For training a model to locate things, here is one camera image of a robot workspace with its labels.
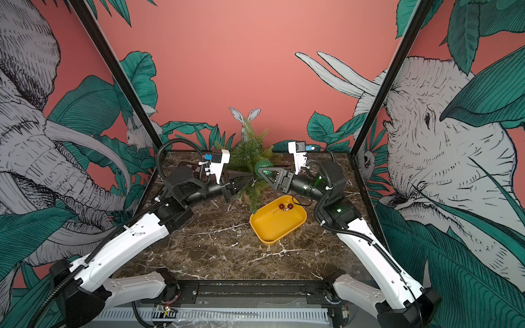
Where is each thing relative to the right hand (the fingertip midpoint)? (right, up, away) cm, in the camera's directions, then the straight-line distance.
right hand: (261, 169), depth 57 cm
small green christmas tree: (-6, +6, +15) cm, 17 cm away
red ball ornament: (+8, -18, +39) cm, 43 cm away
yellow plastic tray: (+6, -23, +35) cm, 43 cm away
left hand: (-3, -2, +2) cm, 4 cm away
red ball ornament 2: (+12, -18, +39) cm, 45 cm away
